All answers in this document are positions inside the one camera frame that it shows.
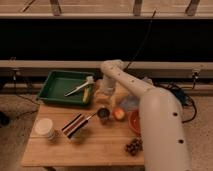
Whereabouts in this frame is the black floor cable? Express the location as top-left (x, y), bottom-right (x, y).
top-left (159, 83), bottom-right (198, 124)

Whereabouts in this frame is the striped folded cloth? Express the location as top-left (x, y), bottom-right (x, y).
top-left (61, 114), bottom-right (85, 138)

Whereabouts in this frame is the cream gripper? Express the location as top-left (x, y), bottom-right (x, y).
top-left (94, 90), bottom-right (114, 104)

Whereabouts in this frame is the bunch of dark grapes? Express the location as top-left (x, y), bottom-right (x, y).
top-left (125, 138), bottom-right (143, 156)

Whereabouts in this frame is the white lidded jar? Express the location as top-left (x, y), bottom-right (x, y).
top-left (34, 118), bottom-right (56, 141)

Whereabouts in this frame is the peach fruit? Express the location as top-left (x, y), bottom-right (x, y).
top-left (112, 107), bottom-right (125, 121)

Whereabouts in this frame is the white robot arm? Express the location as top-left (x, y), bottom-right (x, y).
top-left (99, 60), bottom-right (191, 171)

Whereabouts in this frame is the white dish brush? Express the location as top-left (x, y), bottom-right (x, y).
top-left (64, 76), bottom-right (94, 97)

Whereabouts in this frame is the clear plastic bag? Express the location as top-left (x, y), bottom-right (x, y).
top-left (119, 96), bottom-right (139, 111)

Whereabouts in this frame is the blue power adapter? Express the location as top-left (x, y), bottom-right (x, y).
top-left (172, 89), bottom-right (187, 106)

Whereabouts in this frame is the black hanging cable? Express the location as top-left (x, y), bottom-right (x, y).
top-left (123, 9), bottom-right (157, 72)

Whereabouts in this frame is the wooden table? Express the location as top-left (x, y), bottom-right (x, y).
top-left (21, 84), bottom-right (144, 167)

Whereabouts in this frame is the green plastic tray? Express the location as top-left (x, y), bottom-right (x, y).
top-left (38, 70), bottom-right (94, 106)

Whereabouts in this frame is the orange bowl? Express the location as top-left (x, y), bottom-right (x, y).
top-left (128, 110), bottom-right (141, 136)

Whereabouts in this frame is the small metal cup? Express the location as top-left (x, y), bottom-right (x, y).
top-left (97, 108), bottom-right (110, 124)

